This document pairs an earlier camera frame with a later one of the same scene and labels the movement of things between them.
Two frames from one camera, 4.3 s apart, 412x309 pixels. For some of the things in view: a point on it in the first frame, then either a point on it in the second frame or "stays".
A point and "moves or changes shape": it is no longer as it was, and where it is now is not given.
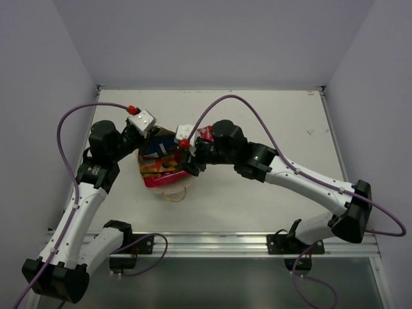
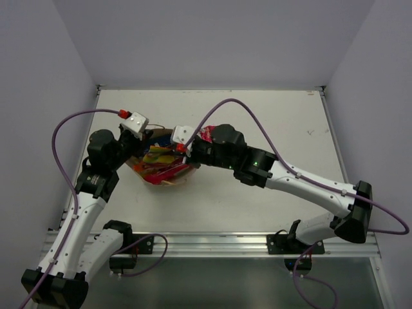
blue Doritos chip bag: [157, 146] stays
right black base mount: [286, 243] stays
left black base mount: [129, 259] stays
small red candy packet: [206, 133] stays
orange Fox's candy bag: [154, 165] to [158, 156]
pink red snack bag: [167, 179] moves or changes shape
